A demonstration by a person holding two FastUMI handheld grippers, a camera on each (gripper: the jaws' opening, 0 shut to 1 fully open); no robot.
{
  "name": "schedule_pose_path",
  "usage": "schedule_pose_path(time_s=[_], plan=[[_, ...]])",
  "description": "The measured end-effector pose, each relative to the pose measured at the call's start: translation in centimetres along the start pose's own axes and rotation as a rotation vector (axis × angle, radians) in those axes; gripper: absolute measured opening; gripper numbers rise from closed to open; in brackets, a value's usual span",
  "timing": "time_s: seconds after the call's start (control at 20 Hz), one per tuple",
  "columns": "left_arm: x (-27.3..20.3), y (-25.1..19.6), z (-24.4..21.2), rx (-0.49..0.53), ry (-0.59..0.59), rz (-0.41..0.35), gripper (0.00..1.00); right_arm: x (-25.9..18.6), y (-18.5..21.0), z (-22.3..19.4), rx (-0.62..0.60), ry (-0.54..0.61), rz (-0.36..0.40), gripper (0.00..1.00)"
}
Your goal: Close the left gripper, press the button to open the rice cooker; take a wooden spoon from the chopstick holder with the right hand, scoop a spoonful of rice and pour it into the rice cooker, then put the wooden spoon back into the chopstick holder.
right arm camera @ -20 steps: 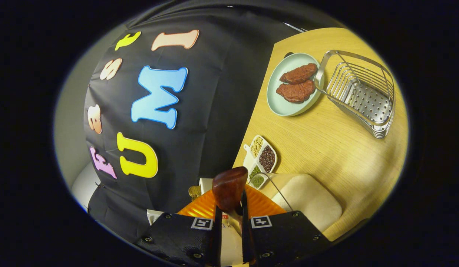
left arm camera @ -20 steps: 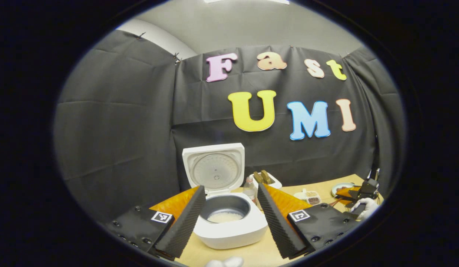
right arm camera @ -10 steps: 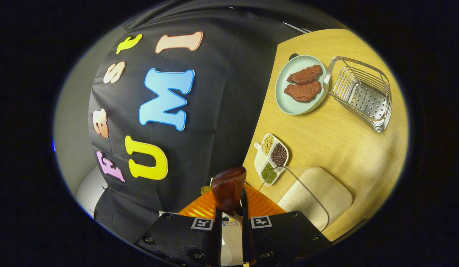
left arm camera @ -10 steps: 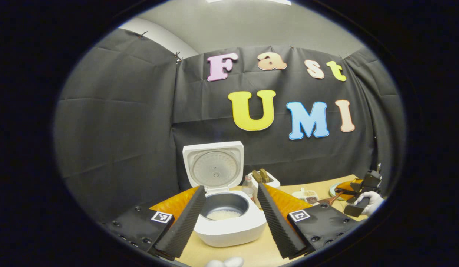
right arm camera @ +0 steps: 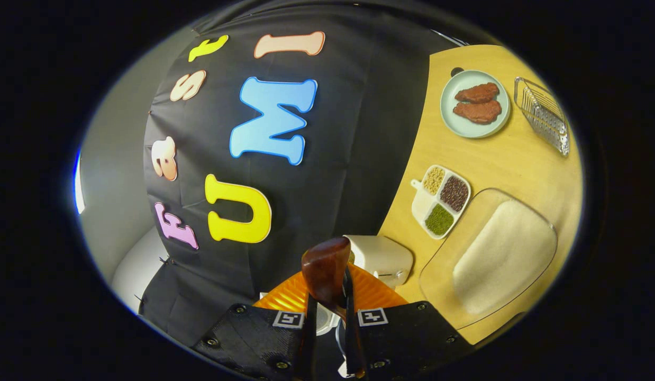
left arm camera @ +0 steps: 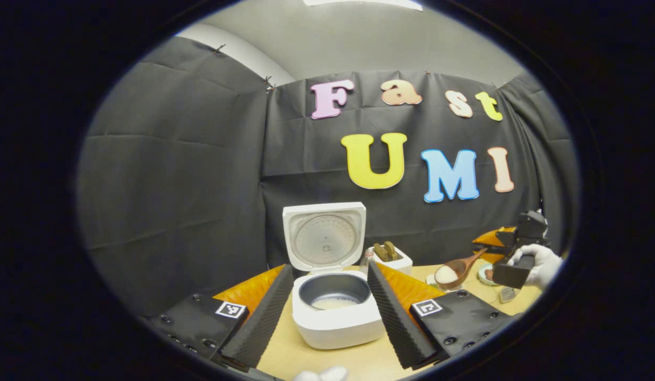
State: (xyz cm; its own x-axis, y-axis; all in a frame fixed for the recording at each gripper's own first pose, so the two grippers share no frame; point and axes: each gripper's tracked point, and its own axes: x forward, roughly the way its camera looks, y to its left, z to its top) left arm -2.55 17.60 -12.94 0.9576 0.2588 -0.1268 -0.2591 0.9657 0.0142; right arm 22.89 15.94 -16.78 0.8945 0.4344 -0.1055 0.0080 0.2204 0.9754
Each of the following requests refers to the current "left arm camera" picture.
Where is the white rice cooker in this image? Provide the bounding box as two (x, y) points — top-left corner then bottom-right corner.
(283, 201), (386, 350)

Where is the large ceiling light panel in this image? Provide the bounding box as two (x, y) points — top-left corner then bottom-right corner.
(304, 0), (423, 11)

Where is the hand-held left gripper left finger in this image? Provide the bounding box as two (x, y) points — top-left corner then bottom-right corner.
(140, 264), (295, 371)

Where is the pale green plate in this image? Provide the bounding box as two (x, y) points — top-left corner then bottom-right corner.
(478, 263), (501, 287)

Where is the white toaster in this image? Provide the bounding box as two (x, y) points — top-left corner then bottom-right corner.
(369, 244), (414, 277)

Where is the brown wooden spoon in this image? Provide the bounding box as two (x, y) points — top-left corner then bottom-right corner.
(434, 248), (488, 291)

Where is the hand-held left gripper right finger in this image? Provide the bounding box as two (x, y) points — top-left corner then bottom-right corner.
(367, 260), (518, 371)

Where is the black backdrop cloth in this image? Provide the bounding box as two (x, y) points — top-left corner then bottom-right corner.
(76, 36), (579, 318)

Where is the thin layer of white rice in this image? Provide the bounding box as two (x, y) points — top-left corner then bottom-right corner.
(312, 297), (360, 311)

